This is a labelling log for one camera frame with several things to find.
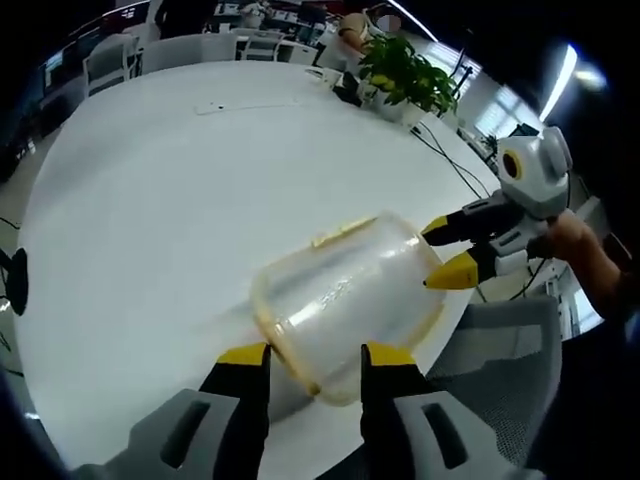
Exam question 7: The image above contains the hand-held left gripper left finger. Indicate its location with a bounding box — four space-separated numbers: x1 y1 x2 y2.
73 341 273 480

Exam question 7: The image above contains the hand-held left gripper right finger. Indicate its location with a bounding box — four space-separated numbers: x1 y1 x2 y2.
359 340 540 480

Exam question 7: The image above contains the clear lid with yellow buckles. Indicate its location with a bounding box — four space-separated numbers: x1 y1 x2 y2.
248 210 449 407

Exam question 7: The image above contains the person's right hand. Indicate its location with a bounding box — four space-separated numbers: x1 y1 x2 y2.
528 209 607 274

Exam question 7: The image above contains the grey mesh office chair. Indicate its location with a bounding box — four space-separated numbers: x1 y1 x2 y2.
349 294 565 480

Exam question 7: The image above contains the green potted plant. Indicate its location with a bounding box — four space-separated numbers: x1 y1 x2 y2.
357 34 460 127

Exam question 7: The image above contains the black flat object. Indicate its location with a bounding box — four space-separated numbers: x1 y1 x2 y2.
331 72 365 107

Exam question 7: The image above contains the black round object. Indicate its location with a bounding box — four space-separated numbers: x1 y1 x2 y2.
7 246 30 317

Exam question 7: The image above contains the white office chair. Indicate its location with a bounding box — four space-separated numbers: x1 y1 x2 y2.
81 34 140 97
234 28 287 64
137 34 237 77

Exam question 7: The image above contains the black cable on table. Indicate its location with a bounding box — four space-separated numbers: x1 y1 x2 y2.
408 123 501 202

